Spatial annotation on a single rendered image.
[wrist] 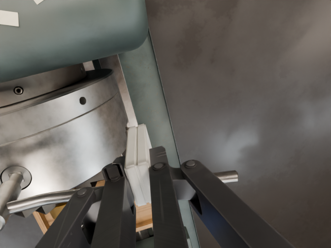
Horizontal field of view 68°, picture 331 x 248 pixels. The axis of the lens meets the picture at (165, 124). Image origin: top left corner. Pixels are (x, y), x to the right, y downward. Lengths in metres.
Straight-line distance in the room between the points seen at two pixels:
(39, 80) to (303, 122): 1.93
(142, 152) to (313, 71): 1.91
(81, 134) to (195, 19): 1.33
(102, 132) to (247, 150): 1.63
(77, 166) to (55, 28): 0.18
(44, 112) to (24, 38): 0.09
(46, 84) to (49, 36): 0.11
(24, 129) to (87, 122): 0.08
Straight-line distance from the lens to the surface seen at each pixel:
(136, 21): 0.28
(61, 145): 0.34
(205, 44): 1.61
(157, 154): 0.17
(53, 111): 0.33
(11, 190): 0.31
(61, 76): 0.39
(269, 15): 1.79
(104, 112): 0.37
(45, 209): 0.50
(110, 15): 0.27
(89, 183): 0.49
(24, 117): 0.33
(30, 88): 0.37
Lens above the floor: 1.52
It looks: 69 degrees down
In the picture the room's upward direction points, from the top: 151 degrees clockwise
